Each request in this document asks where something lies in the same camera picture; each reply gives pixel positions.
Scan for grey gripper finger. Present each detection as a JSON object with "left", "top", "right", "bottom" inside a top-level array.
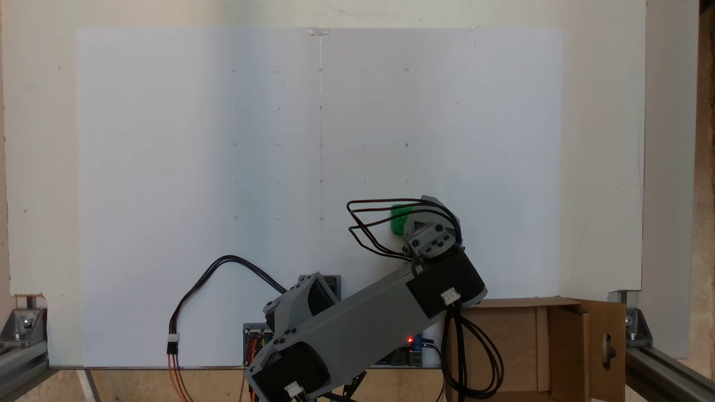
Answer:
[
  {"left": 416, "top": 195, "right": 463, "bottom": 243},
  {"left": 402, "top": 213, "right": 431, "bottom": 240}
]

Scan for green dice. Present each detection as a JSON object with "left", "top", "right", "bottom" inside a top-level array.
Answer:
[{"left": 391, "top": 204, "right": 415, "bottom": 235}]

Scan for brown cardboard box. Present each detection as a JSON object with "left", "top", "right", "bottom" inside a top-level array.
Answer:
[{"left": 441, "top": 296, "right": 627, "bottom": 402}]

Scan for white paper sheet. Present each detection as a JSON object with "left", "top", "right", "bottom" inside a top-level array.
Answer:
[{"left": 76, "top": 27, "right": 563, "bottom": 368}]

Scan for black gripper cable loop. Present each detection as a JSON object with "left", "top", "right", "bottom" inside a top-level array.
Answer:
[{"left": 346, "top": 198, "right": 464, "bottom": 261}]

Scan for thin power cable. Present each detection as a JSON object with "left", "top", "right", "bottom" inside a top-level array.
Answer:
[{"left": 422, "top": 337, "right": 445, "bottom": 366}]

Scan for circuit board with jumper wires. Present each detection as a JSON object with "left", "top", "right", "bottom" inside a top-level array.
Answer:
[{"left": 242, "top": 323, "right": 275, "bottom": 369}]

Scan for coloured jumper wire bundle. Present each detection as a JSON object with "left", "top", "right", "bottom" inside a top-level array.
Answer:
[{"left": 241, "top": 335, "right": 269, "bottom": 402}]

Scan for metal corner bracket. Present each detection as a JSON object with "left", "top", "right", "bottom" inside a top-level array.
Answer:
[
  {"left": 608, "top": 290, "right": 653, "bottom": 348},
  {"left": 0, "top": 295, "right": 49, "bottom": 344}
]

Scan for aluminium frame post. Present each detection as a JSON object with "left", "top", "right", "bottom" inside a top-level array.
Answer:
[
  {"left": 625, "top": 345, "right": 715, "bottom": 402},
  {"left": 0, "top": 335, "right": 52, "bottom": 402}
]

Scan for black cable with white connector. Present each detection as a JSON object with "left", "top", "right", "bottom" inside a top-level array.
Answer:
[{"left": 166, "top": 255, "right": 289, "bottom": 356}]

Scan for orange red wire bundle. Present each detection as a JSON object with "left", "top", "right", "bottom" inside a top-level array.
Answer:
[{"left": 167, "top": 353, "right": 194, "bottom": 402}]

